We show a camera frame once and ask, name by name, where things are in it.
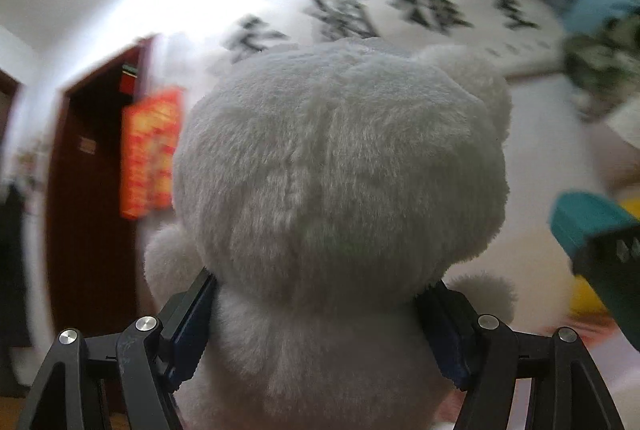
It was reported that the calligraphy wall scroll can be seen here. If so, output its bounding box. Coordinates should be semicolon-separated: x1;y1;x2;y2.
220;0;566;76

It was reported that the red paper decoration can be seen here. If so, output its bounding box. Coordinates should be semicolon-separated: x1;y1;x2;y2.
120;88;183;220

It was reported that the brown wooden door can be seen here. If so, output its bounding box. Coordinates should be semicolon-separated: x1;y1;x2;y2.
45;35;156;411

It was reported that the green potted plant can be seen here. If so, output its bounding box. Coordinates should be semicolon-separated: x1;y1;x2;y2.
562;15;640;121

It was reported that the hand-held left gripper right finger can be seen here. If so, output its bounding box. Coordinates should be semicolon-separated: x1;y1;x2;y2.
415;283;626;430

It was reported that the white plush bear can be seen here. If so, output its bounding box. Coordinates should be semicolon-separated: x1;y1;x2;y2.
144;38;518;430

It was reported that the dark cloth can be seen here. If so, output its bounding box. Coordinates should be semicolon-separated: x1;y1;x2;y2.
0;185;31;351

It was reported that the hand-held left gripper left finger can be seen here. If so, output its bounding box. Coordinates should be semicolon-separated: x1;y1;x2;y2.
17;266;218;430

